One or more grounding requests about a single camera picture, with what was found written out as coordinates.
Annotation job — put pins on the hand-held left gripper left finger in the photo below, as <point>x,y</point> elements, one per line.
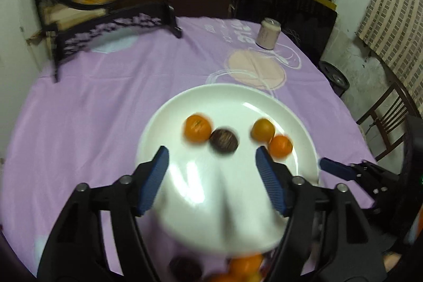
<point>155,176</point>

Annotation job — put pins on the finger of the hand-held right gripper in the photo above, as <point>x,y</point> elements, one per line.
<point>335,167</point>

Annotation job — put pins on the orange tangerine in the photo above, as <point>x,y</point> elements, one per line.
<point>281,146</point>
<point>262,129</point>
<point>197,129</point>
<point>246,264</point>

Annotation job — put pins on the purple printed tablecloth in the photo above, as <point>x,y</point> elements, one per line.
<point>99,123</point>

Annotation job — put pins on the wooden chair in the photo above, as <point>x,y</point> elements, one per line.
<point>383,123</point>

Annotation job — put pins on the dark brown passion fruit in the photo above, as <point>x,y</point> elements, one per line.
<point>185,268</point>
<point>224,142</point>

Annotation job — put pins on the white round plate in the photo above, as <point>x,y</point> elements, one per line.
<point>211,202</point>

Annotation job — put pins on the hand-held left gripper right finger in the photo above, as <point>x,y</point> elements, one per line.
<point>269,176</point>

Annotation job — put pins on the black carved screen stand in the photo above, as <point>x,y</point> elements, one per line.
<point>112,25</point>

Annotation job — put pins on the beige brick-pattern curtain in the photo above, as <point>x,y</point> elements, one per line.
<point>393,24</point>

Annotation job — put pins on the pale pink drink can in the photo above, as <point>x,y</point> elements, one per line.
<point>268,34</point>

